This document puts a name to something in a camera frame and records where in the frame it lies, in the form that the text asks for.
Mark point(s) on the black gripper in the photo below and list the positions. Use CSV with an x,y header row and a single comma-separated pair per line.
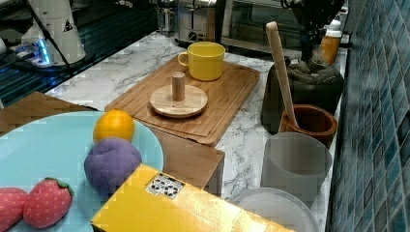
x,y
312,15

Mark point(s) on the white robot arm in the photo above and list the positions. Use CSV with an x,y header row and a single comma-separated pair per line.
x,y
54,33

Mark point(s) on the black canister of tea bags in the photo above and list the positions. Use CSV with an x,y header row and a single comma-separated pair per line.
x,y
323,95

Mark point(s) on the amber bottle with white cap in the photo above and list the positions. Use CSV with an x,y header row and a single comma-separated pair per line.
x,y
330,42

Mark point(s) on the wooden pestle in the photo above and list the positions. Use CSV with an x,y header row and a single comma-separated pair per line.
x,y
278,57

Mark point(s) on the stainless steel toaster oven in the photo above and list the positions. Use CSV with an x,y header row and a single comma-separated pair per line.
x,y
244,24

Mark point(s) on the brown wooden mortar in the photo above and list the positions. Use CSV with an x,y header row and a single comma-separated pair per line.
x,y
312,121

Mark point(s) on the yellow mug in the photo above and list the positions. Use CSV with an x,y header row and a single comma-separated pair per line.
x,y
204,60

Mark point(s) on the silver two-slot toaster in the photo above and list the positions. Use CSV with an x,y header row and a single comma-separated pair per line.
x,y
196,21

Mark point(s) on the frosted translucent cup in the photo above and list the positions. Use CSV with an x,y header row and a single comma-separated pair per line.
x,y
295,163

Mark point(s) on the round wooden lid with knob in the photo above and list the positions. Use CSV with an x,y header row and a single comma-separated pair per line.
x,y
178,100

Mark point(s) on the clear lidded jar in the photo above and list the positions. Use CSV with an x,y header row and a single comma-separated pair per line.
x,y
278,206

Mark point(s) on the yellow plush lemon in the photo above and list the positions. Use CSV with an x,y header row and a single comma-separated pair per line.
x,y
114,123

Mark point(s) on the yellow cereal box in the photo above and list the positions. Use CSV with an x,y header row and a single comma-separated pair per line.
x,y
151,201

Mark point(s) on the purple plush fruit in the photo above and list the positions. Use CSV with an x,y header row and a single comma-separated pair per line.
x,y
110,163

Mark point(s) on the light blue plate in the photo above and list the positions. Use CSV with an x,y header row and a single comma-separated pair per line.
x,y
56,147

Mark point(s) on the red plush strawberry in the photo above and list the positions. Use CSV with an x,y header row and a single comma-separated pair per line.
x,y
12,201
47,203

